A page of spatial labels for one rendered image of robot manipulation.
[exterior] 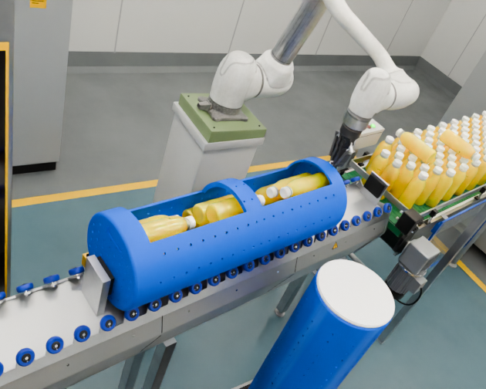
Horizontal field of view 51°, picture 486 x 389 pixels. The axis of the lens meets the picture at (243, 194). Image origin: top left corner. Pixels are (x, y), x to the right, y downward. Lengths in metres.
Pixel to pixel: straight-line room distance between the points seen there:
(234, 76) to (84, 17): 2.36
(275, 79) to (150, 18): 2.42
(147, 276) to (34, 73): 1.80
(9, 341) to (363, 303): 1.06
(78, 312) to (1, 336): 0.20
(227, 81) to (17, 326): 1.24
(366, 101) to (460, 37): 5.21
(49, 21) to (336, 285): 1.91
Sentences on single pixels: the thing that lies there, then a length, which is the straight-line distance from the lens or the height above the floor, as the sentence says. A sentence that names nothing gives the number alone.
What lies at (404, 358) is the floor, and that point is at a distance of 3.18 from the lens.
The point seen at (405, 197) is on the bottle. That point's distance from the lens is 2.45.
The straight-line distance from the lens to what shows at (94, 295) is 1.51.
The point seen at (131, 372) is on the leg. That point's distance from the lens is 2.28.
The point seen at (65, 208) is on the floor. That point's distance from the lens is 3.17.
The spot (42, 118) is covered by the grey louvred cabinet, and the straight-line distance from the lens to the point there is 3.11.
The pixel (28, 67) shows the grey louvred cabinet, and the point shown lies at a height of 0.75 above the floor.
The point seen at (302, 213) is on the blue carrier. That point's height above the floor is 1.17.
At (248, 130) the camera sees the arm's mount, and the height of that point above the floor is 1.05.
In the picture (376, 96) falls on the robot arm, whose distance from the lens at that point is 1.73.
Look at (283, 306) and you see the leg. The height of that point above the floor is 0.10.
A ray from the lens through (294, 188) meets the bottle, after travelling 1.77.
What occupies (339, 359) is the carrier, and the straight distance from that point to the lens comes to 1.81.
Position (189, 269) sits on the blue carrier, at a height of 1.13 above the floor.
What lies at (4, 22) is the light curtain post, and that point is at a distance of 1.27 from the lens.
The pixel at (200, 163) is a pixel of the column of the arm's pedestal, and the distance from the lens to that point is 2.23.
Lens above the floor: 2.20
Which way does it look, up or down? 38 degrees down
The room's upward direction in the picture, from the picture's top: 22 degrees clockwise
